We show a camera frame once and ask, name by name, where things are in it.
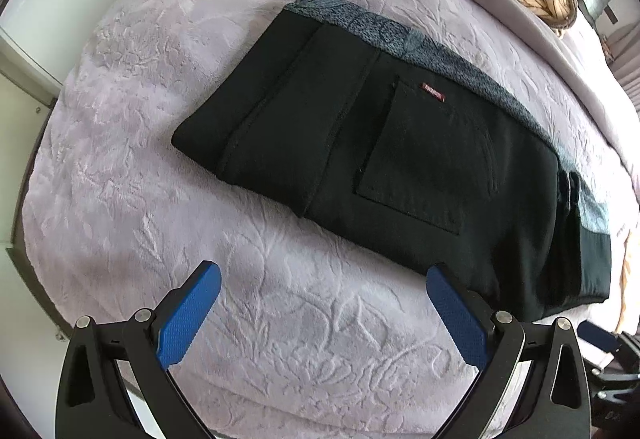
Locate lilac embossed bed blanket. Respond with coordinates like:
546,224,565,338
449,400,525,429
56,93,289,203
10,0,640,439

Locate black pants with floral cuffs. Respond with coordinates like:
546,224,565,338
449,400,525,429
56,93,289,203
171,0,613,322

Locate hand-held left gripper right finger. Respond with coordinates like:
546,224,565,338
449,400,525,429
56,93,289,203
426,262,593,439

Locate white wardrobe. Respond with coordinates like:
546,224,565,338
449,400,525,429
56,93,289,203
0,0,173,120

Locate lilac curtain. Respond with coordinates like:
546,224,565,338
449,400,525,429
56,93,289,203
610,31,640,107

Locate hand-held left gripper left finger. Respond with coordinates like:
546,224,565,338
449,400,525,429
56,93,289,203
55,260,222,439

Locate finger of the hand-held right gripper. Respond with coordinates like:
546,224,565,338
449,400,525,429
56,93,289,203
577,322,623,370

